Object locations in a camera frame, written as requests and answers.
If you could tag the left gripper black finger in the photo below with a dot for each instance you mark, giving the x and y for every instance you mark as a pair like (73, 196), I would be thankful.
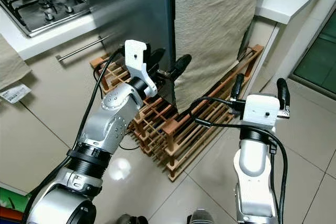
(157, 57)
(182, 66)

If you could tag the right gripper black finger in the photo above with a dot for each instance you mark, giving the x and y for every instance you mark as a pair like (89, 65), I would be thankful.
(239, 86)
(283, 92)

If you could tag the beige ribbed towel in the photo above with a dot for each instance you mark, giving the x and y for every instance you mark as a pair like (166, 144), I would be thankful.
(215, 30)

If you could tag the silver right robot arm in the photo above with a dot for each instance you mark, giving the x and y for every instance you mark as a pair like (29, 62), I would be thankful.
(254, 171)

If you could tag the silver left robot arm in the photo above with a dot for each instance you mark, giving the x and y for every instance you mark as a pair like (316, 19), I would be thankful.
(110, 114)

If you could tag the white paper label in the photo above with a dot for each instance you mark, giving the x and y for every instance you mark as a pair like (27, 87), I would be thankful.
(14, 93)

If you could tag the beige counter cloth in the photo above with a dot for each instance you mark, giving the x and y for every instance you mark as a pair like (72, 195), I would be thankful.
(6, 61)

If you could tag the green tinted glass sliding door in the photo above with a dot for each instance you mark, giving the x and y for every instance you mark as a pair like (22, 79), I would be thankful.
(317, 51)

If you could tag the wooden wine rack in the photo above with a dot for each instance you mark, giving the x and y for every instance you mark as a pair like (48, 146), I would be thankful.
(189, 135)

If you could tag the cream kitchen cabinet run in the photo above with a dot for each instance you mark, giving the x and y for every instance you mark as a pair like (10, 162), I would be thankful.
(47, 129)

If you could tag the steel gas hob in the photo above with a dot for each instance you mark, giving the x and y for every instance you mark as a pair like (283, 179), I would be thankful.
(47, 9)

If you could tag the green plastic crate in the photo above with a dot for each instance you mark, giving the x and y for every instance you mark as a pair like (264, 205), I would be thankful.
(11, 198)

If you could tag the grey right robot foot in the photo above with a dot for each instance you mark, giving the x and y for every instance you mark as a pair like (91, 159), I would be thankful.
(200, 217)

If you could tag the grey robot foot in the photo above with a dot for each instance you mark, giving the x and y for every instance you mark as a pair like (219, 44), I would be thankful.
(200, 217)
(131, 219)

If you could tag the orange plastic crate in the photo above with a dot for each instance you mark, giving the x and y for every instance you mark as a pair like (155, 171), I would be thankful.
(10, 214)

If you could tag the grey left robot foot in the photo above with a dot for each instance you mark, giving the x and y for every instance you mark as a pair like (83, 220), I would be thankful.
(131, 219)

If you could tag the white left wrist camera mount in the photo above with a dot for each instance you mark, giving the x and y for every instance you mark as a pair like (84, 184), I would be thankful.
(135, 60)

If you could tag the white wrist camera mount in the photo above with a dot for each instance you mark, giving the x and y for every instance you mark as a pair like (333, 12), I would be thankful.
(135, 60)
(260, 109)

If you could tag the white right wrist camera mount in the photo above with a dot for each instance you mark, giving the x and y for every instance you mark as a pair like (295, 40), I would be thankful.
(260, 109)

